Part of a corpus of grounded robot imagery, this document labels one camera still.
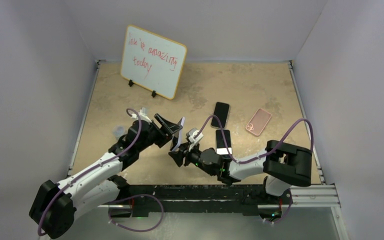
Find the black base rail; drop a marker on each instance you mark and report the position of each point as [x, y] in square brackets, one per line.
[244, 199]

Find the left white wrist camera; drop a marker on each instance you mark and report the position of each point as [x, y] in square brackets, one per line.
[143, 115]

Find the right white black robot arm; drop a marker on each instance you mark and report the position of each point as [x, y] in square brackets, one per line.
[285, 164]

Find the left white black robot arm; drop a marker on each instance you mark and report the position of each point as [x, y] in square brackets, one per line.
[57, 205]

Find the small clear plastic cup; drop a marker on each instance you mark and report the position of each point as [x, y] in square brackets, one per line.
[118, 131]

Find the black smartphone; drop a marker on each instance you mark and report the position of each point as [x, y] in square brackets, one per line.
[223, 142]

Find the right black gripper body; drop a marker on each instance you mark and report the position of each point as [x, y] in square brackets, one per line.
[192, 152]

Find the white whiteboard with yellow frame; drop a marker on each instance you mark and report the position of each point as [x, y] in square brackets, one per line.
[152, 61]

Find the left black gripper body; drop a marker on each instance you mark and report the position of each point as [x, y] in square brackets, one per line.
[159, 136]

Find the pink phone case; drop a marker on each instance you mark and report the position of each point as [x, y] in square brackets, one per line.
[258, 122]

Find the black phone on table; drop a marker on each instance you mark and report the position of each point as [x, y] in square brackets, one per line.
[221, 110]

